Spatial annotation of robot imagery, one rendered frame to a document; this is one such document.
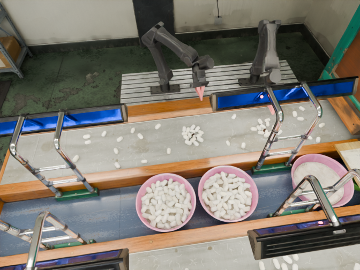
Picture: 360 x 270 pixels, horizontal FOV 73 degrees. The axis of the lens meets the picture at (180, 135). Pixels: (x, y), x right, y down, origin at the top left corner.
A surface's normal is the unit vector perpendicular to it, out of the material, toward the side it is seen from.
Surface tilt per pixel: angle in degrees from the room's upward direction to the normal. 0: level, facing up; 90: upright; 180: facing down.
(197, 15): 90
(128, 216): 0
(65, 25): 90
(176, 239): 0
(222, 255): 0
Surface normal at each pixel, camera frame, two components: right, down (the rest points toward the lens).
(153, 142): -0.03, -0.59
